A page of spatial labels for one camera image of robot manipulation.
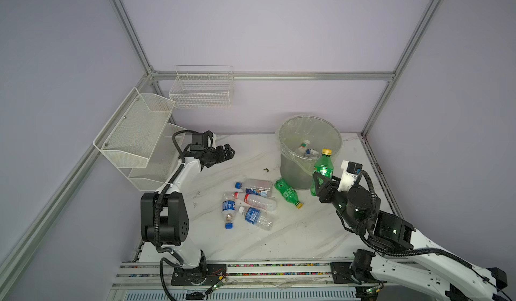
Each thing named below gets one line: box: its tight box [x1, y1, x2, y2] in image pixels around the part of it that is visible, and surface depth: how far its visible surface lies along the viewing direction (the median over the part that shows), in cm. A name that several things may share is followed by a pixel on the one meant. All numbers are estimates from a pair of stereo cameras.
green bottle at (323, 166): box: [310, 148, 334, 197], surface depth 64 cm
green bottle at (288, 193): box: [274, 178, 304, 209], surface depth 92 cm
